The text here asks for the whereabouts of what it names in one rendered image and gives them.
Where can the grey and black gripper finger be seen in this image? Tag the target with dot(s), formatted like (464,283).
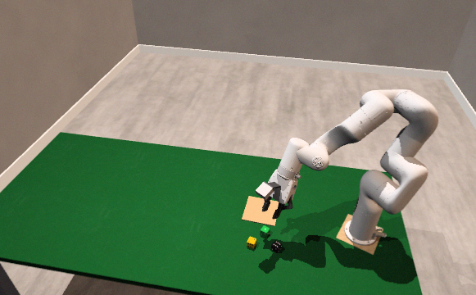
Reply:
(266,204)
(282,207)

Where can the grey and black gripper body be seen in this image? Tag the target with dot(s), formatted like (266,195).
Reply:
(287,187)

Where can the yellow die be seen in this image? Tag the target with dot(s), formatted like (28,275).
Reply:
(251,242)

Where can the black die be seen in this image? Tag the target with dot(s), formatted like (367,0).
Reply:
(276,246)

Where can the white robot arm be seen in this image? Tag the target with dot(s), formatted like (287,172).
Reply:
(377,191)

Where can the green die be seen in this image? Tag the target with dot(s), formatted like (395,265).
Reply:
(265,231)

